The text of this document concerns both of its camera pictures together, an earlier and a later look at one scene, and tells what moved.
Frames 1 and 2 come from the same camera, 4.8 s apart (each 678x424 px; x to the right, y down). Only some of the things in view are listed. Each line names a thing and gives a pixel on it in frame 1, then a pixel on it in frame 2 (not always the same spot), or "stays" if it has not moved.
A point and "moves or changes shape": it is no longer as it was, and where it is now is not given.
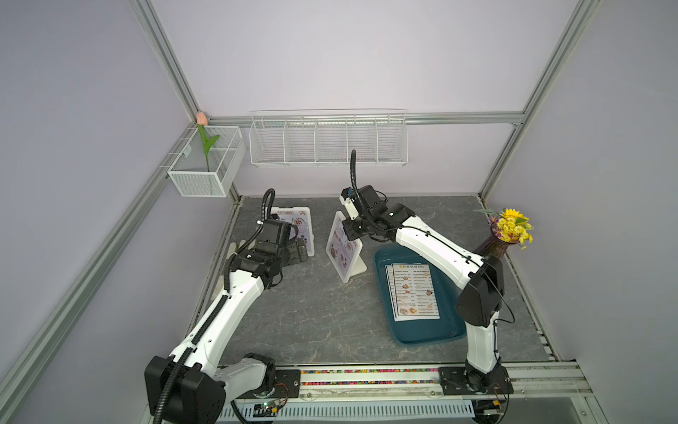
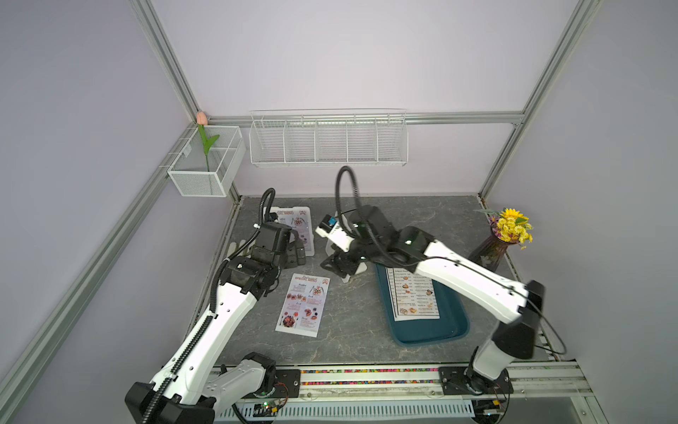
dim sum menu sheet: x=411 y=291 stays
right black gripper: x=349 y=230 -> x=338 y=262
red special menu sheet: x=341 y=249 moves or changes shape
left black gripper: x=294 y=258 stays
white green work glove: x=232 y=249 stays
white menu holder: x=301 y=217 stays
